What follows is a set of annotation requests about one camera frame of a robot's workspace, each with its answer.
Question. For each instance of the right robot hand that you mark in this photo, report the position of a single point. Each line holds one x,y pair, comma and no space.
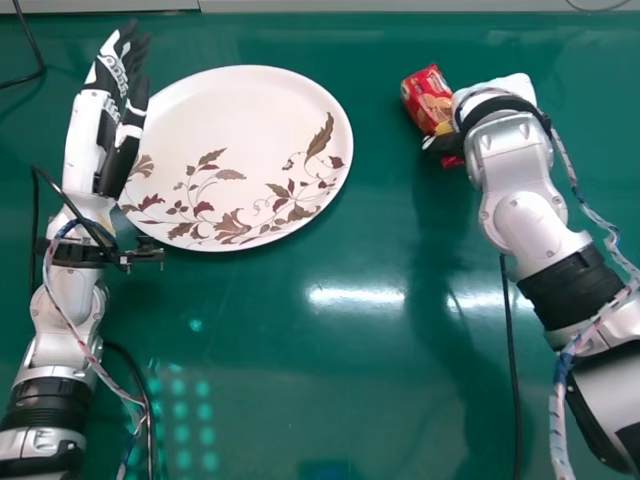
510,95

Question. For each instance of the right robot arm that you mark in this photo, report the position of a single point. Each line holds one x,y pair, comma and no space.
515,165

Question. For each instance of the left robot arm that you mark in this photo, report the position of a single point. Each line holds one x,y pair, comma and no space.
55,320

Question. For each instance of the red biscuit packet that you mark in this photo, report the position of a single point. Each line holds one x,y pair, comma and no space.
425,100

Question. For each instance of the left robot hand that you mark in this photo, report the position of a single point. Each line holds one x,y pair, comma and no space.
82,140

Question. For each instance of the white plate brown leaf pattern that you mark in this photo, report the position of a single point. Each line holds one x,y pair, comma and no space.
240,140

